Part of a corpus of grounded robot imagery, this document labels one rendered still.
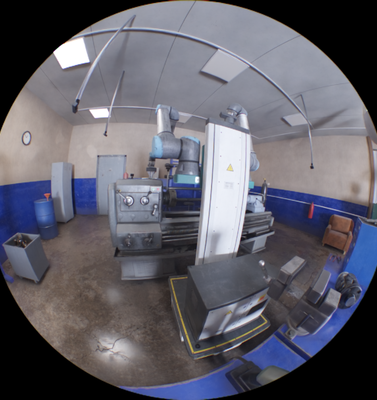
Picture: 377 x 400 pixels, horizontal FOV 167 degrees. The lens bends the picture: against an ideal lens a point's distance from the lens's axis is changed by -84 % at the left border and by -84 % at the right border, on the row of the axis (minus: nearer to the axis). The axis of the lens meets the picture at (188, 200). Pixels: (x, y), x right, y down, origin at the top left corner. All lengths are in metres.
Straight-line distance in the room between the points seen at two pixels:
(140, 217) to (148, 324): 1.20
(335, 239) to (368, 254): 3.23
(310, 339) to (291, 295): 0.25
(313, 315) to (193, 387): 0.44
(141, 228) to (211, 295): 1.08
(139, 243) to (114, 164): 3.67
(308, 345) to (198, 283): 0.64
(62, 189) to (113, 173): 1.89
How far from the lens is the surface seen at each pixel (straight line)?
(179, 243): 1.80
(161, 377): 1.37
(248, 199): 2.52
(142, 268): 1.84
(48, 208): 3.56
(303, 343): 0.67
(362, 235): 1.14
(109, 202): 1.54
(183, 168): 0.85
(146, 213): 1.52
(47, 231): 3.67
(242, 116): 1.47
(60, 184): 4.47
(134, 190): 1.47
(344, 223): 4.63
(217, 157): 0.83
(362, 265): 1.21
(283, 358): 0.60
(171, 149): 0.84
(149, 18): 2.21
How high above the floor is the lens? 1.36
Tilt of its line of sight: 9 degrees down
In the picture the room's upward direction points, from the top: 4 degrees clockwise
